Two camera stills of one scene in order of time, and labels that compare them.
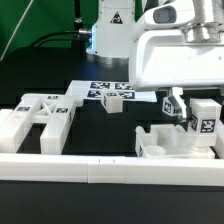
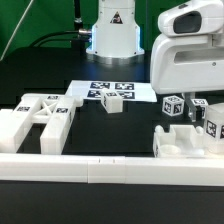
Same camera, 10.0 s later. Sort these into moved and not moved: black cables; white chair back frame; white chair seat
Moved: white chair seat
Not moved: black cables; white chair back frame
